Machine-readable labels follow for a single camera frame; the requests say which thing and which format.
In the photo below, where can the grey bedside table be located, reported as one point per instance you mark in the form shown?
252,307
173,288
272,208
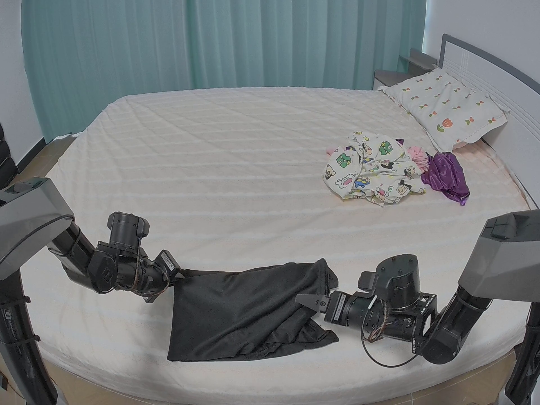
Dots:
390,76

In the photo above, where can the white printed pyjama top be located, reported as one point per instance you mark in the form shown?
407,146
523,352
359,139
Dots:
367,171

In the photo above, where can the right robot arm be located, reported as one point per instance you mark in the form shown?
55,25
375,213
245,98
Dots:
485,268

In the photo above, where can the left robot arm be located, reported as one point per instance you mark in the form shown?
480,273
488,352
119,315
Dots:
38,226

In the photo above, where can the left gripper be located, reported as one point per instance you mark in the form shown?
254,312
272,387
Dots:
154,276

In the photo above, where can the pink garment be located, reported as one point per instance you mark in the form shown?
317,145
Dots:
418,155

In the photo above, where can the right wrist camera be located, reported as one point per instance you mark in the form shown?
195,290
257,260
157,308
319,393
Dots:
367,282

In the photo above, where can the purple garment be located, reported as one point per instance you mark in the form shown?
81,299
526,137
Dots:
447,175

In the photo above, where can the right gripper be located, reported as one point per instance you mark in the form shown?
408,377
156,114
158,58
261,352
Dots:
352,310

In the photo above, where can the dark grey chest of drawers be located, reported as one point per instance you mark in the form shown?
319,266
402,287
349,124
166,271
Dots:
7,158

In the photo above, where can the blue-green curtain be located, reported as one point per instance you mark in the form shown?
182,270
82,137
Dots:
303,28
109,36

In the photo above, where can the bed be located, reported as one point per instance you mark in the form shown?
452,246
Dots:
211,184

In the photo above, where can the white printed pillow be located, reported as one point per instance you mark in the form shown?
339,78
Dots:
443,103

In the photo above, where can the black T-shirt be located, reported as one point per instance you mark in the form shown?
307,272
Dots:
236,310

